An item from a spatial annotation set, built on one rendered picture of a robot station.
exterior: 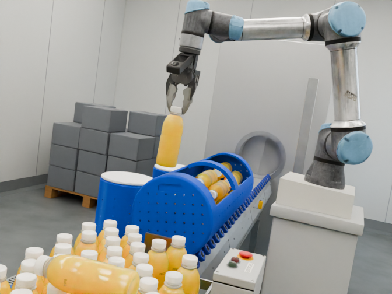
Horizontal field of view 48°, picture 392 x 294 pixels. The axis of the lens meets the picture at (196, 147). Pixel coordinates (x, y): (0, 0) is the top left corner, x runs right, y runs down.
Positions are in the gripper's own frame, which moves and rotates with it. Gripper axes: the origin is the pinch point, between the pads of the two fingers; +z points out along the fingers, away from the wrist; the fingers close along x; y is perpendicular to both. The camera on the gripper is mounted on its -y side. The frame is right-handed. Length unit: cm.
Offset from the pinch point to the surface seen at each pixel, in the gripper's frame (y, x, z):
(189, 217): -3.0, -12.3, 33.5
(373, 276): 313, -124, 140
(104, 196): 55, 47, 53
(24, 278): -67, 2, 35
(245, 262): -29, -36, 33
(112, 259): -48, -8, 34
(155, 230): -3.1, -1.7, 40.7
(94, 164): 323, 196, 105
